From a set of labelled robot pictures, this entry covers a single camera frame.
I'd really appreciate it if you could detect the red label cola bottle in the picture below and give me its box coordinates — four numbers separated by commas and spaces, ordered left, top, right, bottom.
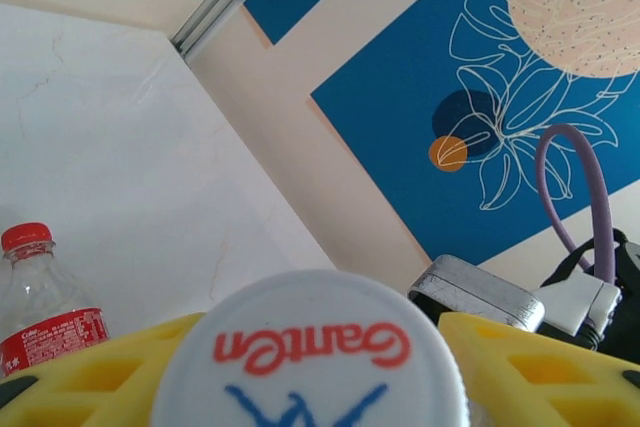
0, 220, 112, 381

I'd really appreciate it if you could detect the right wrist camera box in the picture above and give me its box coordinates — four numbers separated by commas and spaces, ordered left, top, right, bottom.
407, 253, 547, 336

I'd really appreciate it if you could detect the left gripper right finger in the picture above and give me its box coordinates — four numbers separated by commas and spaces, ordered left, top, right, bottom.
438, 312, 640, 427

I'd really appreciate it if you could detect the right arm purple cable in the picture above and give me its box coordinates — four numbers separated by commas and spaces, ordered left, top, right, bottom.
535, 122, 621, 284

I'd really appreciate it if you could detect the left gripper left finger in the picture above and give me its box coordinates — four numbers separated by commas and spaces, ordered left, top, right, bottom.
0, 313, 205, 427

